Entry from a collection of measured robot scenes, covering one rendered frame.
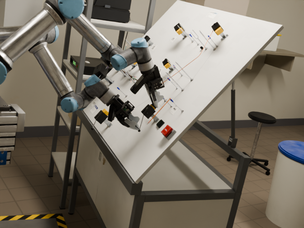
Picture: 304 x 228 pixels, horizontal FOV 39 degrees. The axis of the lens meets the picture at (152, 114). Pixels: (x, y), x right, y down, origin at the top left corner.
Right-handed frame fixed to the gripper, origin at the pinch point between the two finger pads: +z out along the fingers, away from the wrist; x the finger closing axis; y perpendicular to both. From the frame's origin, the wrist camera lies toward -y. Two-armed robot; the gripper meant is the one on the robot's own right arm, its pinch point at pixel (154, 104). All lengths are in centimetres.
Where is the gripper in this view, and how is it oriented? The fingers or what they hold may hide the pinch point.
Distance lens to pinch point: 222.1
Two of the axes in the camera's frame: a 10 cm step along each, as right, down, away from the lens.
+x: -3.3, -3.7, 8.7
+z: 2.8, 8.4, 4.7
